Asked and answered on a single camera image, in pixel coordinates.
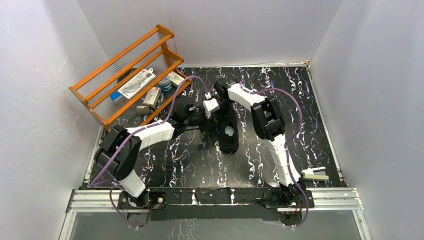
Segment orange wooden shelf rack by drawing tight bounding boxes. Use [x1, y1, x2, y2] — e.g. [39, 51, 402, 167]
[69, 24, 186, 131]

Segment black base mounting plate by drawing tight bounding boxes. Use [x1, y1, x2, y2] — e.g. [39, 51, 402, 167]
[117, 187, 315, 222]

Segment beige plastic clip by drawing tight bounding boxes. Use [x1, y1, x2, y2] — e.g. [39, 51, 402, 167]
[301, 166, 329, 181]

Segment white ruler set package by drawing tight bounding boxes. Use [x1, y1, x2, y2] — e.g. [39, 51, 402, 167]
[117, 68, 156, 100]

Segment beige rectangular box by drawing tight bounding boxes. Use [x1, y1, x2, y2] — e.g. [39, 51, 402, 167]
[143, 87, 162, 109]

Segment small grey block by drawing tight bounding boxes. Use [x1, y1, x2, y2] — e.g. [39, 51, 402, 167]
[135, 105, 150, 116]

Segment black mesh shoe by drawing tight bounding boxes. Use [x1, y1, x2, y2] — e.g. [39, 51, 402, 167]
[218, 106, 239, 154]

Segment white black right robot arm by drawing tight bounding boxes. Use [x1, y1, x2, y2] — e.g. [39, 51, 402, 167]
[213, 80, 309, 208]

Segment aluminium frame rail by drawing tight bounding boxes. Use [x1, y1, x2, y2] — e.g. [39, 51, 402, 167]
[66, 187, 364, 213]

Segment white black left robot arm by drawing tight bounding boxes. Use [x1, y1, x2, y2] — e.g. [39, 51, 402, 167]
[94, 94, 220, 208]

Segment blue eraser block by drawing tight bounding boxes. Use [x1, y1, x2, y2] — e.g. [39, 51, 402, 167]
[109, 91, 124, 105]

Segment small green white box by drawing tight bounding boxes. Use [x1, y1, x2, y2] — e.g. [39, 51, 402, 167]
[167, 71, 185, 88]

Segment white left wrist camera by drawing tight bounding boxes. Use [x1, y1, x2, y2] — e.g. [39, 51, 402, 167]
[202, 92, 220, 119]

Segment blue tape roll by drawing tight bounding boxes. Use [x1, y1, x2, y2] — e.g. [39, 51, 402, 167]
[158, 75, 172, 92]

